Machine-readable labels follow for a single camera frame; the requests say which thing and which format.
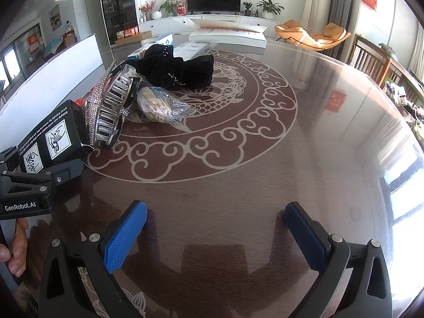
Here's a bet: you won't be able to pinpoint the crystal baguette headband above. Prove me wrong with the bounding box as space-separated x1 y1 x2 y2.
94 73 140 147

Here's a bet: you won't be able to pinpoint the brown cardboard box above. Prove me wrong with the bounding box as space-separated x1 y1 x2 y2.
114 30 153 46

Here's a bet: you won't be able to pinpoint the orange lounge chair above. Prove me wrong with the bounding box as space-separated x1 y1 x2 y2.
274 20 351 52

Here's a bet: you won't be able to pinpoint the black velvet bow with pearls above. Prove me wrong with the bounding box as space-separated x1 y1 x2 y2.
143 44 184 87

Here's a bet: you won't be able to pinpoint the person's left hand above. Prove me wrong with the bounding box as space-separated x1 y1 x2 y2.
0 218 30 275

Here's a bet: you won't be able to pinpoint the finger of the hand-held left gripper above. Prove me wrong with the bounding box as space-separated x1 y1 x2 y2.
0 146 19 173
0 158 84 202

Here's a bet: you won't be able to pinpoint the black box with white label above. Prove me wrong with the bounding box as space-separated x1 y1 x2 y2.
17 99 83 173

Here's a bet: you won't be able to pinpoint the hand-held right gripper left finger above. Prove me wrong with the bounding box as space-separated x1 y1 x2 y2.
38 200 148 318

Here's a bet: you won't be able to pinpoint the clear plastic package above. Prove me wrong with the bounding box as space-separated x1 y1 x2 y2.
173 41 219 62

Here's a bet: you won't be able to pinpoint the white sheer curtain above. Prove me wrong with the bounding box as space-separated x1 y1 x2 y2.
300 0 333 37

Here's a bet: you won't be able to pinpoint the large white flat box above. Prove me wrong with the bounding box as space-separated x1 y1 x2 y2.
189 18 269 48

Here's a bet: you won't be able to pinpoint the rhinestone headband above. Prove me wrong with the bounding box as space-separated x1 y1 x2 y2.
83 60 116 147

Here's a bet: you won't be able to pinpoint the plastic bag of gold clips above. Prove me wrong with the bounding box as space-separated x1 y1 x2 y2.
136 87 196 124

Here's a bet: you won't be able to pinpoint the red flower plant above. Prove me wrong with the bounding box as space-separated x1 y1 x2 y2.
139 1 157 22

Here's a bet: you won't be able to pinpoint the black glass display cabinet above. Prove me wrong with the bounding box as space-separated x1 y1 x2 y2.
98 0 139 46

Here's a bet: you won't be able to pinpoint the grey curtain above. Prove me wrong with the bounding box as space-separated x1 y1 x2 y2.
326 0 355 62

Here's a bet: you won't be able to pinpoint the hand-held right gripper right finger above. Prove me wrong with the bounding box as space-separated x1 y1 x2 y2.
284 201 393 318

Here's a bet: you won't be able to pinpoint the leafy green potted plant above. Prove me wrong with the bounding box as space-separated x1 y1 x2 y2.
159 0 179 17

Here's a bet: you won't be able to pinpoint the white television cabinet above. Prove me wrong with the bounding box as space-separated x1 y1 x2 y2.
137 14 279 35

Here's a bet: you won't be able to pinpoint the black television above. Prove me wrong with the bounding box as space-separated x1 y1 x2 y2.
186 0 242 14

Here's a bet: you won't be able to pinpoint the large plant in white pot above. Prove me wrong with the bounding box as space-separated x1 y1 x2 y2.
256 0 285 20

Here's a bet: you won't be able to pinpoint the white board panel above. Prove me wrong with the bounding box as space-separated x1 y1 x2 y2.
0 34 113 154

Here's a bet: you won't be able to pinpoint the blue patterned cloth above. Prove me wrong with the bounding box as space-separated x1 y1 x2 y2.
43 38 65 57

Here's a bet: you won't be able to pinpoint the plain black velvet bow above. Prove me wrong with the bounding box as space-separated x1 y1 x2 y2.
166 55 215 88

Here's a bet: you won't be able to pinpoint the framed wall painting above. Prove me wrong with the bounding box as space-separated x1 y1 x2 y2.
49 4 62 32

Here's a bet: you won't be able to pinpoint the blue and white box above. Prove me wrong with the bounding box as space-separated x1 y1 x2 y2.
127 34 174 61

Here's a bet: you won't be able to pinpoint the orange snack boxes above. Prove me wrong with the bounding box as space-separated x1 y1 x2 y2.
116 26 140 38

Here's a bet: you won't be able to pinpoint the wooden dining chair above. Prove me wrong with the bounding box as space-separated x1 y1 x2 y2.
384 58 424 107
349 35 391 87

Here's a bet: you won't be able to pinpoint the pile of small clutter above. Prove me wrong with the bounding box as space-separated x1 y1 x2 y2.
384 83 424 130

